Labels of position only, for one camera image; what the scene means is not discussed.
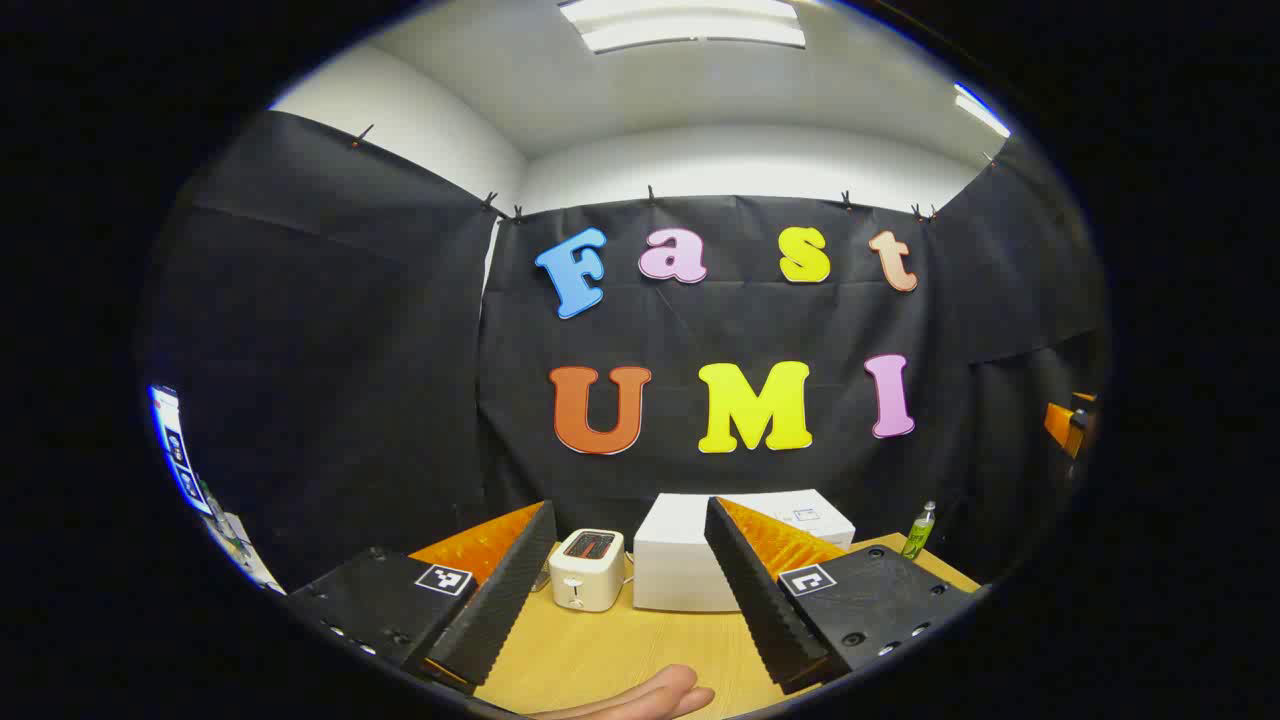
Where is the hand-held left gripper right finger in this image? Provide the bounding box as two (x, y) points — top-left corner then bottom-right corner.
(705, 497), (976, 696)

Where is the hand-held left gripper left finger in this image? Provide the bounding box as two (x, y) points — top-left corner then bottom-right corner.
(285, 500), (558, 693)

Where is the white microwave oven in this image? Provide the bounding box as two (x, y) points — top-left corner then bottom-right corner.
(632, 489), (857, 613)

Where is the cream toaster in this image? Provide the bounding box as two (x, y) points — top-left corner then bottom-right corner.
(548, 528), (627, 613)

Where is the green labelled drink bottle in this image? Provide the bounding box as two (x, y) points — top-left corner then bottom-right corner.
(900, 501), (938, 561)

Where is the black backdrop cloth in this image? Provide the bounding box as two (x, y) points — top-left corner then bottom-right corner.
(140, 110), (1111, 591)

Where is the small ceiling light panel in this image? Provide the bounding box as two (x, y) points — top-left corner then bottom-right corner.
(953, 83), (1011, 138)

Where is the large ceiling light panel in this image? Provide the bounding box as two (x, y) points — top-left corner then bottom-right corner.
(558, 0), (807, 54)

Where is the wall poster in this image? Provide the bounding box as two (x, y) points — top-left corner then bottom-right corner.
(148, 385), (215, 517)

